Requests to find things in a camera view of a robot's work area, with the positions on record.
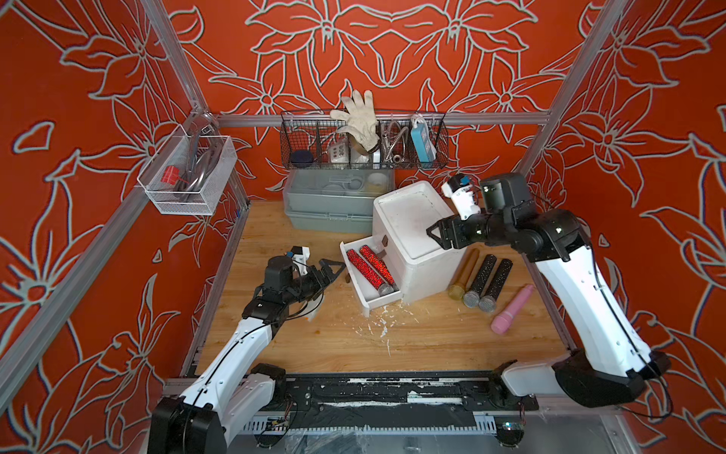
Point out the white wire wall basket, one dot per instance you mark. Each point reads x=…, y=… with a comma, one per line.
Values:
x=205, y=162

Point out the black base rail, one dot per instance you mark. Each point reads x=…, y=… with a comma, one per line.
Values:
x=397, y=400

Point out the red item in basket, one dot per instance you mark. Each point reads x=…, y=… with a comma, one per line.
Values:
x=170, y=176

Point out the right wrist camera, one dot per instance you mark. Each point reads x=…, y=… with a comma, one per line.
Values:
x=460, y=190

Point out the white power strip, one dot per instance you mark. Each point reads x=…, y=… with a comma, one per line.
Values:
x=339, y=153

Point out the grey plastic bin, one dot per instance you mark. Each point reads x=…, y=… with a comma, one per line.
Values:
x=336, y=201

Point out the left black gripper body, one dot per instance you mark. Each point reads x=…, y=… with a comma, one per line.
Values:
x=302, y=288

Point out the white drawer cabinet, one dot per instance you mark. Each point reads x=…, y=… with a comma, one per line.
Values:
x=418, y=264

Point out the black wire wall basket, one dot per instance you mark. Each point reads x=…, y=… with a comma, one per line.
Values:
x=381, y=140

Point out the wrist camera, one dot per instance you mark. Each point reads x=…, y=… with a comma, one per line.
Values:
x=460, y=190
x=299, y=256

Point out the dark blue round lid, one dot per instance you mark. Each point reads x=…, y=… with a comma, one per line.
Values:
x=303, y=158

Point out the pink microphone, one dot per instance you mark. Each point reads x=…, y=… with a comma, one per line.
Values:
x=503, y=321

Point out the white work glove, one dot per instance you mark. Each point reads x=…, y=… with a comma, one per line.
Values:
x=358, y=119

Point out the blue white box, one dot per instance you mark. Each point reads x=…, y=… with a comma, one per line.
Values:
x=420, y=138

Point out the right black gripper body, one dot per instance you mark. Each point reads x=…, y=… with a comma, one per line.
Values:
x=477, y=229

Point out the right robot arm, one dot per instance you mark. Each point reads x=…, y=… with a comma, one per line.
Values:
x=613, y=365

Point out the black sparkly microphone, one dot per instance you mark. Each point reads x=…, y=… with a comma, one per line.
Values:
x=472, y=296
x=487, y=302

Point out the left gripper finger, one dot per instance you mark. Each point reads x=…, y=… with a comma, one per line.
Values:
x=331, y=268
x=323, y=284

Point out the small white orange packet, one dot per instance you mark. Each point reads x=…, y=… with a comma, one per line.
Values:
x=312, y=315

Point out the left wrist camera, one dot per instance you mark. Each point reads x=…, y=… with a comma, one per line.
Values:
x=299, y=256

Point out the red sparkly microphone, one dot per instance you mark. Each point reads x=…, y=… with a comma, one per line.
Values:
x=380, y=267
x=365, y=269

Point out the gold microphone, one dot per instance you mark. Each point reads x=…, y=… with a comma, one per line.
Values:
x=461, y=277

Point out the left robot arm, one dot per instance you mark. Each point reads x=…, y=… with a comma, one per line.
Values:
x=211, y=412

